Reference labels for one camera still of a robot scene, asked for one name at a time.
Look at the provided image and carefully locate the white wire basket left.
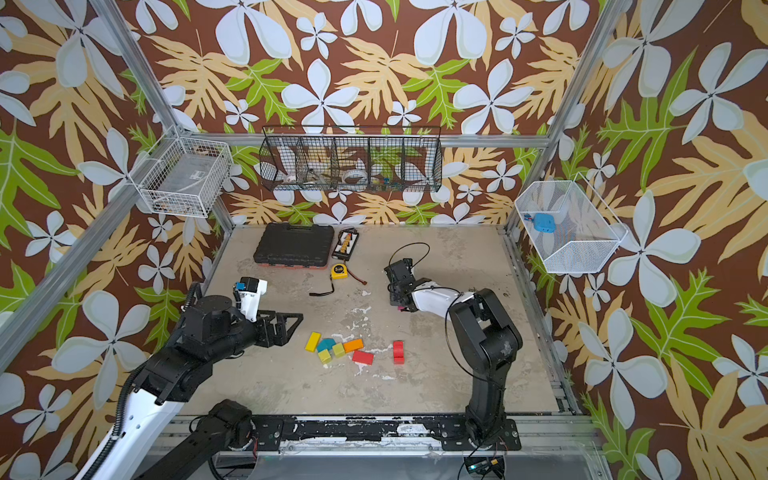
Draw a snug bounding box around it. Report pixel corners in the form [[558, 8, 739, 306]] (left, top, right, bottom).
[[129, 130, 233, 218]]

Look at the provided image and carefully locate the red arch block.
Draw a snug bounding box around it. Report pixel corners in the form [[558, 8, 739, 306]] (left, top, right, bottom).
[[392, 341, 405, 365]]

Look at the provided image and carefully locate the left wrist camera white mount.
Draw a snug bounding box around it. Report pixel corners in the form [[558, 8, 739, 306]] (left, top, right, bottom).
[[233, 277, 268, 323]]

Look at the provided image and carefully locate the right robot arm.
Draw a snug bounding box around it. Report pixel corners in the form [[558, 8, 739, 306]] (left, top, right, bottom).
[[384, 258, 523, 446]]

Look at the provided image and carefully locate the red flat block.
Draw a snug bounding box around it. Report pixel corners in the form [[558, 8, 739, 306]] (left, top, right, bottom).
[[352, 350, 375, 366]]

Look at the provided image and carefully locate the orange block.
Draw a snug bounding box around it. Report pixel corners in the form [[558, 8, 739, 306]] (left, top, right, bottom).
[[343, 339, 364, 353]]

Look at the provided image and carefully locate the teal block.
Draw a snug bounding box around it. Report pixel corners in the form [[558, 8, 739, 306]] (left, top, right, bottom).
[[316, 338, 336, 353]]

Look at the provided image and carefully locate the lime green cube front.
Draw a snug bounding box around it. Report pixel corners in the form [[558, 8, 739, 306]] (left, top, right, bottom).
[[318, 350, 333, 364]]

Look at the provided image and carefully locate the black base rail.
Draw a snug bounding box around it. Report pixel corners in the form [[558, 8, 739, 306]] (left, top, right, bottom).
[[251, 413, 522, 453]]

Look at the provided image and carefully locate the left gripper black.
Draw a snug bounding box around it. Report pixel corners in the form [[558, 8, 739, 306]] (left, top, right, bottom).
[[209, 306, 305, 365]]

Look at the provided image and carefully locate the lime green cube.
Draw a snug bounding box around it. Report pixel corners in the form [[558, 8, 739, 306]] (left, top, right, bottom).
[[332, 343, 347, 358], [318, 350, 333, 364]]

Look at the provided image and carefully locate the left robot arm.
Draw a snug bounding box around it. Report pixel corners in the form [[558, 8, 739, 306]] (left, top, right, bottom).
[[77, 277, 304, 479]]

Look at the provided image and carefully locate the yellow tape measure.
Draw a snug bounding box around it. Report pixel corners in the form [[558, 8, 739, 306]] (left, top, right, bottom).
[[309, 263, 367, 298]]

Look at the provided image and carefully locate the yellow rectangular block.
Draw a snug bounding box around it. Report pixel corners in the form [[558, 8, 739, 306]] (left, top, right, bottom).
[[305, 332, 322, 352]]

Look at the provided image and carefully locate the blue object in basket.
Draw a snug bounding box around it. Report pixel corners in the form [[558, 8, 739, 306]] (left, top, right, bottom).
[[531, 213, 557, 233]]

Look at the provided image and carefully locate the black wire basket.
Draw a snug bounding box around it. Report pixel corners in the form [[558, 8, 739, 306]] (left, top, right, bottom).
[[256, 125, 444, 192]]

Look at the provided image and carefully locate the black tool case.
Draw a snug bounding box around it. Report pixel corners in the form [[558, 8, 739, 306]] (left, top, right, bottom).
[[253, 223, 335, 269]]

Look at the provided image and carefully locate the white mesh basket right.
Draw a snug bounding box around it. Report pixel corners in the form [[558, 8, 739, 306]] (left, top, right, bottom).
[[515, 180, 629, 276]]

